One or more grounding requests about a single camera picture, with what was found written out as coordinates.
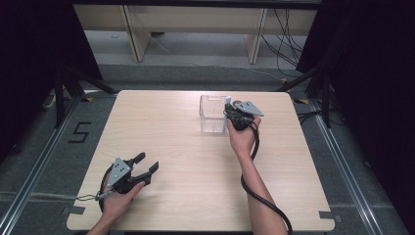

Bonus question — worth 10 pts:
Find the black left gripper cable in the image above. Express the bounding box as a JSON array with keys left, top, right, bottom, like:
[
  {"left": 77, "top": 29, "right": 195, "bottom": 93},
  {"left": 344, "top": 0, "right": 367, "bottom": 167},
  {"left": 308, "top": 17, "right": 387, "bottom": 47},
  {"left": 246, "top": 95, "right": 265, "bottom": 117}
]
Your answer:
[{"left": 75, "top": 164, "right": 115, "bottom": 213}]

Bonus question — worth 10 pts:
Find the black hanging cables bundle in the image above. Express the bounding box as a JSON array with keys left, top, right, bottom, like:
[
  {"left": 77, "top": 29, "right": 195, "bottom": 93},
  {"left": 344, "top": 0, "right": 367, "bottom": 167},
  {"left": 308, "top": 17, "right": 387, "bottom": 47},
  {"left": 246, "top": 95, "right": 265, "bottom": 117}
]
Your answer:
[{"left": 260, "top": 9, "right": 307, "bottom": 78}]

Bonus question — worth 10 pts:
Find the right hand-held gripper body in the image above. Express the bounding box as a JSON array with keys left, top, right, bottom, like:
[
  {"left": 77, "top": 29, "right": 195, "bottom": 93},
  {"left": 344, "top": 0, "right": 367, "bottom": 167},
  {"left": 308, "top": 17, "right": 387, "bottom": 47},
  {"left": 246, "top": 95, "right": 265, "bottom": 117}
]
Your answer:
[{"left": 227, "top": 100, "right": 264, "bottom": 132}]

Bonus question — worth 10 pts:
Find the black floor cable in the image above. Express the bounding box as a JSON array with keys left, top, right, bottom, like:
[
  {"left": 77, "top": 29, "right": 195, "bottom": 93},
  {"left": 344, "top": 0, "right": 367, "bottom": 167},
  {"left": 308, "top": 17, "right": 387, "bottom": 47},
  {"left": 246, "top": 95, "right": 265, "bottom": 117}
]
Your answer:
[{"left": 296, "top": 110, "right": 325, "bottom": 125}]

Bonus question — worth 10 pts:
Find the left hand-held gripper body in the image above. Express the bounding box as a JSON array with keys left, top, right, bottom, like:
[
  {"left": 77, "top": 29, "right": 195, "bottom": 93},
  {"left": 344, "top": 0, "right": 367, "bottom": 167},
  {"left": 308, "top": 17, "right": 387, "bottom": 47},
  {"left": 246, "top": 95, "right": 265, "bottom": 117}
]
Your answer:
[{"left": 107, "top": 157, "right": 153, "bottom": 196}]

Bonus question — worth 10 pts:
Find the aluminium floor rail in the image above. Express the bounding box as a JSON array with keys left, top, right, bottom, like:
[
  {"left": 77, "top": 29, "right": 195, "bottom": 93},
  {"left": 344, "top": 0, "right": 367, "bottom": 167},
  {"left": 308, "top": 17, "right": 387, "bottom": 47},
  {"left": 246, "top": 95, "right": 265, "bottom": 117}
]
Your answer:
[
  {"left": 307, "top": 98, "right": 386, "bottom": 235},
  {"left": 0, "top": 97, "right": 81, "bottom": 235}
]

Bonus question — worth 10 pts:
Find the beige wooden desk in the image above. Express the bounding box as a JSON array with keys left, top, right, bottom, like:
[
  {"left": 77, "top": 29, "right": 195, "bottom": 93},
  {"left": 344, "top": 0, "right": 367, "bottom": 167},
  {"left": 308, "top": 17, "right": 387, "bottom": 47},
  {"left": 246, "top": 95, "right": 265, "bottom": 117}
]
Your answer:
[{"left": 72, "top": 3, "right": 322, "bottom": 65}]

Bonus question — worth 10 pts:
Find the person's right hand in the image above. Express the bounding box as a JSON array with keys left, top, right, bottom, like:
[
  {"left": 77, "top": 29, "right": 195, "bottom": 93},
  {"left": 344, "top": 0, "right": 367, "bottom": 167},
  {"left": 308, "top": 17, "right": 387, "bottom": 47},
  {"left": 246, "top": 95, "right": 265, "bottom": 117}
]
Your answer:
[{"left": 226, "top": 116, "right": 262, "bottom": 160}]

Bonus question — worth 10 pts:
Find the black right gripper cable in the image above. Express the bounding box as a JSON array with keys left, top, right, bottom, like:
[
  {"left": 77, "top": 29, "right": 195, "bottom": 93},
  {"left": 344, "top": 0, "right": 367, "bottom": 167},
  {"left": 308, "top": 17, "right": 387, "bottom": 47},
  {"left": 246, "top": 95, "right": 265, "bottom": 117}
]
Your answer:
[{"left": 240, "top": 120, "right": 294, "bottom": 235}]

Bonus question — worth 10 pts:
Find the black curtain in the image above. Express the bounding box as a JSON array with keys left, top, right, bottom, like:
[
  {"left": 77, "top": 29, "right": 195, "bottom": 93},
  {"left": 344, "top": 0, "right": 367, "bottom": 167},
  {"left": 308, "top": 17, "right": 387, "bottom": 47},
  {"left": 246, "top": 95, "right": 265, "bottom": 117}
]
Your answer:
[
  {"left": 296, "top": 0, "right": 415, "bottom": 227},
  {"left": 0, "top": 0, "right": 104, "bottom": 163}
]

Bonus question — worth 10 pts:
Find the person's left hand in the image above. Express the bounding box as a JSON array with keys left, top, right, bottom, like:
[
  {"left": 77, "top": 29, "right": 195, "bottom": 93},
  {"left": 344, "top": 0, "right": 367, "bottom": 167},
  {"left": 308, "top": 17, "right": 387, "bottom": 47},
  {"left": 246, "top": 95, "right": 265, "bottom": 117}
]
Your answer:
[{"left": 101, "top": 174, "right": 147, "bottom": 223}]

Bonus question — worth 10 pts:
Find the black metal stand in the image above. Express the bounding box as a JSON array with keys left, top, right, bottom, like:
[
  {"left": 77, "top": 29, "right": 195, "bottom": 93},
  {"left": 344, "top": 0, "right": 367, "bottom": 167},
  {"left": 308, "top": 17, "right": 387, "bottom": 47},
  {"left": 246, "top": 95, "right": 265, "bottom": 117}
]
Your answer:
[
  {"left": 275, "top": 63, "right": 335, "bottom": 129},
  {"left": 53, "top": 65, "right": 119, "bottom": 129}
]

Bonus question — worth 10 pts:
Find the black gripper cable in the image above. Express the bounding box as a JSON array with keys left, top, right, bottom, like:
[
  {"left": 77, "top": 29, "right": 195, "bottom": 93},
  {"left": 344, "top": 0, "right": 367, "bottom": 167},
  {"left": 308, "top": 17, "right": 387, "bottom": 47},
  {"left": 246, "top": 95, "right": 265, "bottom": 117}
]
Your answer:
[
  {"left": 240, "top": 120, "right": 294, "bottom": 235},
  {"left": 75, "top": 164, "right": 115, "bottom": 213}
]

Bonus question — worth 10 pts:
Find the grey tape patch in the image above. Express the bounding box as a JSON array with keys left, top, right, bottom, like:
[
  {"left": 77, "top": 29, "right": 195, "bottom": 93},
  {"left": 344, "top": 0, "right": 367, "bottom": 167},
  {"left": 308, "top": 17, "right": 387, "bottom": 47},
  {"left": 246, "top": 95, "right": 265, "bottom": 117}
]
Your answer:
[
  {"left": 318, "top": 211, "right": 344, "bottom": 223},
  {"left": 61, "top": 205, "right": 86, "bottom": 216}
]

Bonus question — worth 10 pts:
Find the clear plastic container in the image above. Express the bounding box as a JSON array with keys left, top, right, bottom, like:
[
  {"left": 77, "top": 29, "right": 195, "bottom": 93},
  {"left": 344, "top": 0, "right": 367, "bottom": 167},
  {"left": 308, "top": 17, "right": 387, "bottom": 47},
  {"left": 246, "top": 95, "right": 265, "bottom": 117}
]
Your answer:
[{"left": 199, "top": 94, "right": 230, "bottom": 134}]

